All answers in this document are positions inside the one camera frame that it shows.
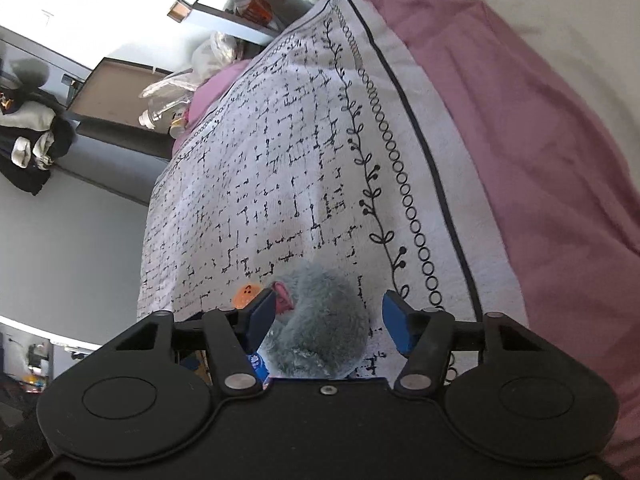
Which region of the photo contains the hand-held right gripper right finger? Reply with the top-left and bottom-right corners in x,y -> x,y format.
381,290 -> 546,392

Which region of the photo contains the pile of dark clothes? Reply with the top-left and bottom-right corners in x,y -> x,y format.
0,59 -> 77,196

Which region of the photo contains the brown cardboard box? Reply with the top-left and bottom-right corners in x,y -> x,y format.
67,57 -> 176,131

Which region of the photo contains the blue printed packet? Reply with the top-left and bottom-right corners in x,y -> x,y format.
248,353 -> 272,382

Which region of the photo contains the white black patterned blanket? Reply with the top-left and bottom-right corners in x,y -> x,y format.
137,0 -> 530,383

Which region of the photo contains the pink bed sheet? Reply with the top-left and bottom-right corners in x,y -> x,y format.
172,0 -> 640,480

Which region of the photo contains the orange box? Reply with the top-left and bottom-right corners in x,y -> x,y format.
239,0 -> 275,25

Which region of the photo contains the white plastic bag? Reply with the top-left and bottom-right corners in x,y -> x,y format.
192,31 -> 238,84

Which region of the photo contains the clear plastic bottle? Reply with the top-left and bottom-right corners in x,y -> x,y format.
139,94 -> 192,130

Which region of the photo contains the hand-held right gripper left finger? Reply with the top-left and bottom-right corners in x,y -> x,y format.
115,289 -> 277,393

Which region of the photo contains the grey plush toy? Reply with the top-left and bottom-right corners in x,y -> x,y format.
259,260 -> 371,380

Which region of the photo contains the orange toy ball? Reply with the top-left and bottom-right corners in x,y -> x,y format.
232,284 -> 262,311

